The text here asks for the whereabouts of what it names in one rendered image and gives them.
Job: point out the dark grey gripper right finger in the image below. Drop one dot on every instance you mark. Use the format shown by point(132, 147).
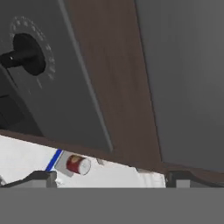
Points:
point(178, 176)

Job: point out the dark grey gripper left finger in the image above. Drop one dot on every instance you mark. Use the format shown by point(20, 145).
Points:
point(40, 176)

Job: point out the red canned food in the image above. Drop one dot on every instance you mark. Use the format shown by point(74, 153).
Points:
point(76, 164)

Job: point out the grey cabinet door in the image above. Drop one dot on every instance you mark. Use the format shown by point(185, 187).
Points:
point(189, 87)

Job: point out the dark brown wooden cabinet panel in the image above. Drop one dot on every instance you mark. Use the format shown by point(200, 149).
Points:
point(116, 87)

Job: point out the grey oven front panel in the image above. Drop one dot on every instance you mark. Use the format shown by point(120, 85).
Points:
point(64, 96)

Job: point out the black oven knob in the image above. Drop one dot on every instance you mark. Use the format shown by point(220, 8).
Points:
point(29, 55)

